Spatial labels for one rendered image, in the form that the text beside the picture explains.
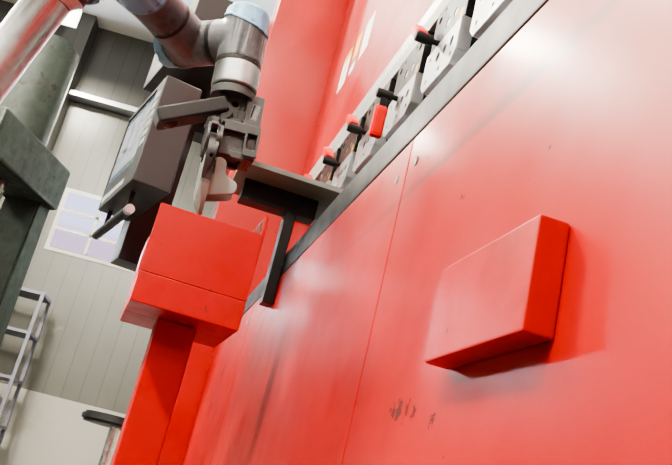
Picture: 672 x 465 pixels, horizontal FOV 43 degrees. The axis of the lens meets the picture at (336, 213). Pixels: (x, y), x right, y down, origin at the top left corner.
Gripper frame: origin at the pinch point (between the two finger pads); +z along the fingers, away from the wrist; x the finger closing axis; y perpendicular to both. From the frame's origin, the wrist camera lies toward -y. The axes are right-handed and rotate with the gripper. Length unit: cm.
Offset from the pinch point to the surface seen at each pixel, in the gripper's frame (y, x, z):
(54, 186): -46, 373, -110
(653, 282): 12, -95, 29
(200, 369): 21, 109, 11
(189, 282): 0.8, -4.8, 13.0
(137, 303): -5.6, -3.5, 17.2
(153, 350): -1.6, 2.2, 22.5
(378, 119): 29.2, 7.0, -25.7
